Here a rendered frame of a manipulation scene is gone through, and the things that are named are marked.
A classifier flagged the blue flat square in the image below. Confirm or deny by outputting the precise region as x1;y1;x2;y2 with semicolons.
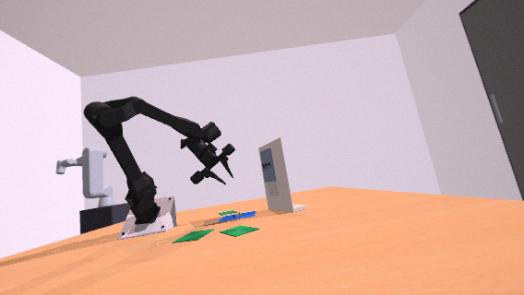
219;211;256;222

